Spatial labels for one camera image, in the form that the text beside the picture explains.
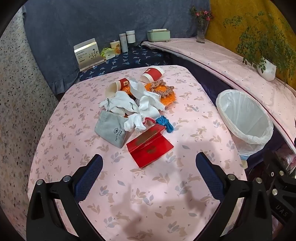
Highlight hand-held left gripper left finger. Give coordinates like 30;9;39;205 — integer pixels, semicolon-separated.
26;154;104;241

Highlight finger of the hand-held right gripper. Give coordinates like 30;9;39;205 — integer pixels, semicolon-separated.
264;149;296;197

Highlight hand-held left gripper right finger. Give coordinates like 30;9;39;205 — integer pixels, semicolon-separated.
195;152;273;241

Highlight trash bin with white liner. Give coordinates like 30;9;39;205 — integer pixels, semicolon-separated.
216;89;274;160

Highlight orange plastic bag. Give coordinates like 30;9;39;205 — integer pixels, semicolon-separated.
121;82;177;106

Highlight pink rabbit print tablecloth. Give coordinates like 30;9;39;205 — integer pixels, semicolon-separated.
27;65;245;241

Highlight red folded gift box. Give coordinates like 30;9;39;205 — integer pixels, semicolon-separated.
126;123;174;169

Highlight blue scrunchie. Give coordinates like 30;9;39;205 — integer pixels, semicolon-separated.
155;115;175;134

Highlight white sock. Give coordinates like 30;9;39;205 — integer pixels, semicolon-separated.
99;91;139;115
138;95;166;120
124;113;147;132

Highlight red and white paper cup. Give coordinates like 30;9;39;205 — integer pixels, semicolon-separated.
140;65;165;83
105;77;130;100

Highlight beige scrunchie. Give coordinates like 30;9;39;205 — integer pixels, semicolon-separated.
149;79;175;99

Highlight white crumpled tissue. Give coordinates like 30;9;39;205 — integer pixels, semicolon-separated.
129;79;160;102

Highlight green plant in white pot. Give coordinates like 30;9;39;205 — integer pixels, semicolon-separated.
223;10;295;81

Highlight pale pink shelf cloth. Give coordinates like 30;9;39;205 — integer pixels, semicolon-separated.
141;38;296;149

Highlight white floral book box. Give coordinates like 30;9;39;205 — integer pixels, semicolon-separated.
73;38;104;72

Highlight green tissue packet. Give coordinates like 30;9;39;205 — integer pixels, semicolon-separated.
100;47;115;60

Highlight navy floral cloth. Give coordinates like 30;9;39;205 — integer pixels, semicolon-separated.
79;44;171;81

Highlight floral tin can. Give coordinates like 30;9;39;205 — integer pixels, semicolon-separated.
110;40;121;55

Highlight tall white bottle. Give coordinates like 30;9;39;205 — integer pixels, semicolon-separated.
119;34;129;53

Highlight yellow cloth backdrop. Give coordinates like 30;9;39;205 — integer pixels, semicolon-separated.
205;0;296;88

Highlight glass vase with pink flowers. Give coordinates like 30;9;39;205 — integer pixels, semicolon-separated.
190;6;214;44

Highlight green tissue box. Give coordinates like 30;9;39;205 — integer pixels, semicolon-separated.
146;28;171;43

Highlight grey-blue cloth backdrop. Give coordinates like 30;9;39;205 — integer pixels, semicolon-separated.
23;0;211;94

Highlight grey drawstring pouch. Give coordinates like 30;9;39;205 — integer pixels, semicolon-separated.
94;109;128;149

